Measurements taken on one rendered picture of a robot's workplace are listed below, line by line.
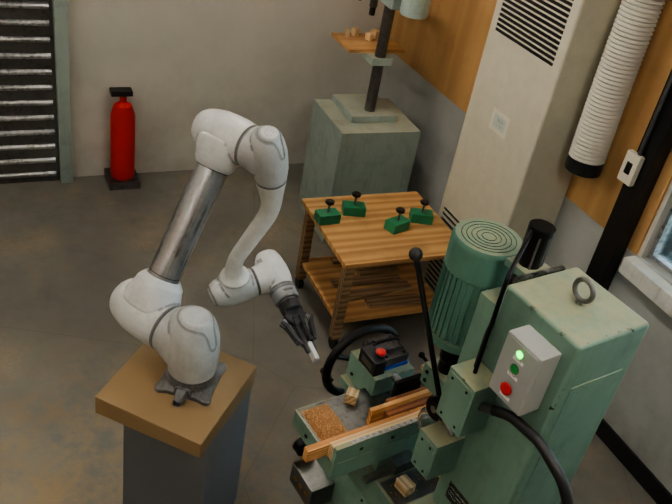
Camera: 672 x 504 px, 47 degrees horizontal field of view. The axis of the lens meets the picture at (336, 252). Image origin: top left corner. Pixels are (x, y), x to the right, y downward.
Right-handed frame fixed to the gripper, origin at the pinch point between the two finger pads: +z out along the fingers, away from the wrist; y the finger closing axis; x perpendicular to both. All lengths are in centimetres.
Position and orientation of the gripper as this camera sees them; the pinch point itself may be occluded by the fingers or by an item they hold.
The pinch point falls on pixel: (312, 352)
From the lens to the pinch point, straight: 259.2
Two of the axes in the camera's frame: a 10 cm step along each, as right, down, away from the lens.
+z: 4.2, 7.9, -4.4
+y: 8.4, -1.7, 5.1
